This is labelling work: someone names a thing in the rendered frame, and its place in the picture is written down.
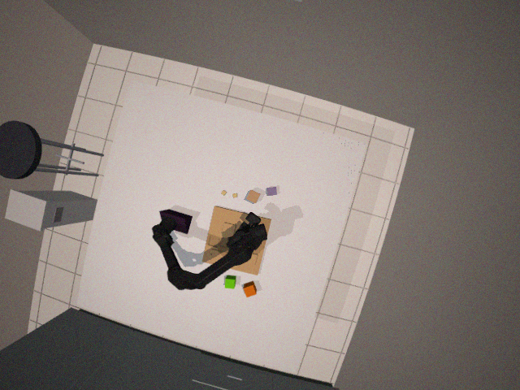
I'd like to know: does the tan puzzle board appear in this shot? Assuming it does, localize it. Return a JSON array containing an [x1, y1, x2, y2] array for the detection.
[[202, 206, 271, 275]]

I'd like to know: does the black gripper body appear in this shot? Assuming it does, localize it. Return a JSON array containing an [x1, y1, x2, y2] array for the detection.
[[226, 212, 261, 248]]

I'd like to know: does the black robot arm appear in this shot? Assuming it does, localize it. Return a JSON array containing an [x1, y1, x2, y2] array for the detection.
[[152, 215, 267, 290]]

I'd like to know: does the orange block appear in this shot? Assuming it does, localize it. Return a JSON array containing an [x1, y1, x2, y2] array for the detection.
[[243, 281, 257, 297]]

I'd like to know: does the green block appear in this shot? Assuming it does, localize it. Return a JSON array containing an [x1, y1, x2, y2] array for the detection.
[[225, 275, 236, 289]]

